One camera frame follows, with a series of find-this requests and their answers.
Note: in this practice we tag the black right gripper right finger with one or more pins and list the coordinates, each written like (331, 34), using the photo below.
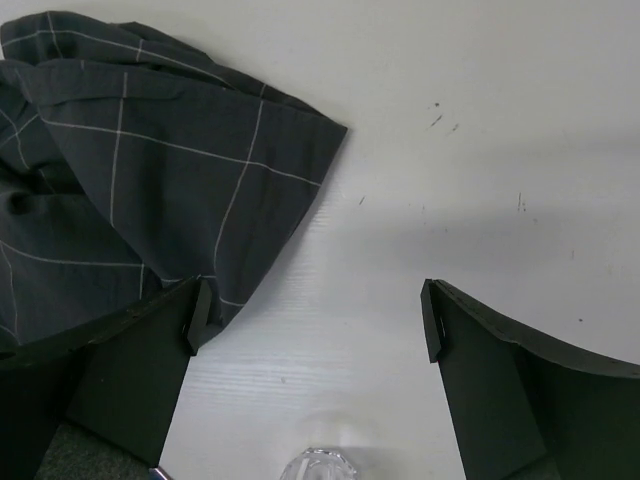
(525, 405)

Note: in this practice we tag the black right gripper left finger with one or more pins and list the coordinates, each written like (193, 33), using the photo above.
(117, 377)

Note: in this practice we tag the clear drinking glass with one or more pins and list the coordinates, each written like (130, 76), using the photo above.
(320, 464)

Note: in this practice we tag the dark grey checked cloth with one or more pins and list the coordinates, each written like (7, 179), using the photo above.
(131, 161)

